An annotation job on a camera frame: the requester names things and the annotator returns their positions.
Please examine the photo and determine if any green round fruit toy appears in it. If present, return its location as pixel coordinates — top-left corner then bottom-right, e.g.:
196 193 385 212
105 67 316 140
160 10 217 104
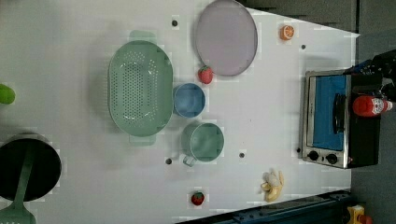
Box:
0 84 16 105

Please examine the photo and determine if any green oval colander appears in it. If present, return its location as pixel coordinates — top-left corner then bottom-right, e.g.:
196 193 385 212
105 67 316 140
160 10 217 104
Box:
107 30 173 147

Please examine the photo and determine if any black round pot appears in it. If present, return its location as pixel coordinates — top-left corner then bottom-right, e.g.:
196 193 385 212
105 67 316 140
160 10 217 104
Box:
0 133 62 202

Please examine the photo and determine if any green mug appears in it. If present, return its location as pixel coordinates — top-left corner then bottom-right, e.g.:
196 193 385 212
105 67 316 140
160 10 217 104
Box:
181 122 225 167

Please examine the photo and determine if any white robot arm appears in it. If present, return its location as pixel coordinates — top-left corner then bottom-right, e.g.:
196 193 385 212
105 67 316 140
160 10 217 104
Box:
344 49 396 102

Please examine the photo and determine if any black toaster oven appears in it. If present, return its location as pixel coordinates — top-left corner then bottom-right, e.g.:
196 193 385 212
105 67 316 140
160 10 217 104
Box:
299 70 381 169

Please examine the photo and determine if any small strawberry toy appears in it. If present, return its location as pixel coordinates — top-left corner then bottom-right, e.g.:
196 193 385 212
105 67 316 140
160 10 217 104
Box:
191 191 205 206

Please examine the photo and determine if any large strawberry toy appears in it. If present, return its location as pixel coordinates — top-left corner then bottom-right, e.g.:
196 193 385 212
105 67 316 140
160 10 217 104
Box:
198 65 213 84

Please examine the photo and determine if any green slotted spatula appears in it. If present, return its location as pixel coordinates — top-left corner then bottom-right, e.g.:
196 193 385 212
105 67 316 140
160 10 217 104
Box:
0 148 36 224

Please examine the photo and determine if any blue metal frame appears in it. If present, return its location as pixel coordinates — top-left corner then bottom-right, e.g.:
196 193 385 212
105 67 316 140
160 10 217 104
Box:
177 190 356 224

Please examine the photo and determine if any peeled banana toy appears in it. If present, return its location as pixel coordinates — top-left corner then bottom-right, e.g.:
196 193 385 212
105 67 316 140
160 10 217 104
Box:
261 171 284 203

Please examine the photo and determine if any orange slice toy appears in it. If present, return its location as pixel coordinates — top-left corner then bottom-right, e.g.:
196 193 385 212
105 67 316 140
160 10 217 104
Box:
279 25 294 41

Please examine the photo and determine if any red ketchup bottle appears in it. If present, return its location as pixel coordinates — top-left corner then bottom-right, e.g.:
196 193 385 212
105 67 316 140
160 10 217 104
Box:
352 95 394 118

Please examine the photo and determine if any lilac round plate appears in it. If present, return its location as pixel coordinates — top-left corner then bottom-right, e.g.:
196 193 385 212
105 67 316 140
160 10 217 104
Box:
195 0 258 76

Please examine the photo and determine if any blue cup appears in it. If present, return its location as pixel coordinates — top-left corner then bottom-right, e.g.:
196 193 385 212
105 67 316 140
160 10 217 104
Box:
174 83 205 119

